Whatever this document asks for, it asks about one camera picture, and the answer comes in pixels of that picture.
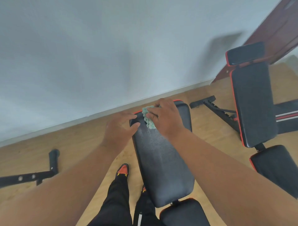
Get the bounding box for person's left hand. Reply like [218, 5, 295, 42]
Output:
[101, 113, 142, 156]

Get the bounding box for person's right hand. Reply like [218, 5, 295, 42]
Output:
[146, 97, 187, 141]

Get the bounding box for green cleaning cloth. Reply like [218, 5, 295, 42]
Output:
[142, 105, 161, 130]

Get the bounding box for black weight bench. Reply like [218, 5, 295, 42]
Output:
[129, 99, 211, 226]
[189, 42, 298, 200]

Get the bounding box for person's right forearm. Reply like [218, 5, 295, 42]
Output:
[169, 129, 298, 226]

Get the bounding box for person's left forearm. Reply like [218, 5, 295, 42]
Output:
[0, 144, 121, 226]

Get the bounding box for red black left shoe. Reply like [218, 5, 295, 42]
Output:
[115, 163, 130, 179]

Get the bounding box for black trousers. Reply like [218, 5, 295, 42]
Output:
[87, 173, 166, 226]

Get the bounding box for striped black sit-up bench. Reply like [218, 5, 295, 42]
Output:
[273, 99, 298, 135]

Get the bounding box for red-brown wooden door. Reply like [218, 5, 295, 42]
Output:
[210, 0, 298, 84]

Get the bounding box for black metal frame with bolts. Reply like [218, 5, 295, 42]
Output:
[0, 149, 60, 188]

